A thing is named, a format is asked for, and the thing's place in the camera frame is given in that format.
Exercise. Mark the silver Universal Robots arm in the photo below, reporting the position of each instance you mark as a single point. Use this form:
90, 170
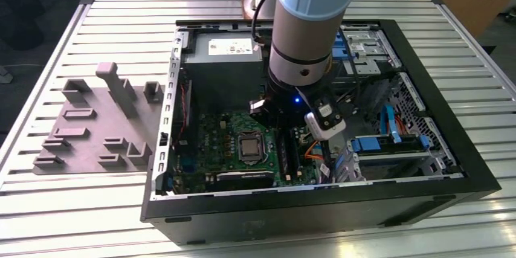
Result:
310, 28

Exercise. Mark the silver CPU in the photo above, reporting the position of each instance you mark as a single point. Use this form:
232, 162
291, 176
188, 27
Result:
251, 147

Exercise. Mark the grey power supply unit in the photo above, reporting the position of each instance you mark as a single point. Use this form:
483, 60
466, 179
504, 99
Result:
222, 82

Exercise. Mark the CPU socket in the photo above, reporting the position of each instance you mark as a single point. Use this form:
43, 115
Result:
240, 149

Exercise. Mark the green motherboard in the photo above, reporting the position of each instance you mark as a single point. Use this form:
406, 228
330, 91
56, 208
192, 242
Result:
214, 125

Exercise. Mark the blue drive carrier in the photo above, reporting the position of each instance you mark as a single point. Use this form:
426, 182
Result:
339, 51

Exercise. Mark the hard disk in blue carrier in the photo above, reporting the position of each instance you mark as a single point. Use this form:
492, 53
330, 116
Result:
368, 144

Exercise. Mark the metal drive cage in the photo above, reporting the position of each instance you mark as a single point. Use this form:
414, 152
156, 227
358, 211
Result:
367, 64

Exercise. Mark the black graphics card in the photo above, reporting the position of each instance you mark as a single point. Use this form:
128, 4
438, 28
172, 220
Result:
242, 179

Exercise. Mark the metal disk bay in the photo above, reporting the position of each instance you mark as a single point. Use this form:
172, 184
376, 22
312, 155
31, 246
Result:
403, 156

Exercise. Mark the black PC case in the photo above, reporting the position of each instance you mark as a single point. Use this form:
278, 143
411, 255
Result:
282, 221

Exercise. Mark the grey parts rack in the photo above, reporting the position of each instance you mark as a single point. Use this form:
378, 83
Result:
100, 125

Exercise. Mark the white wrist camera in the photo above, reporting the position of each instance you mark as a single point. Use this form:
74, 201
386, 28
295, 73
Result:
327, 125

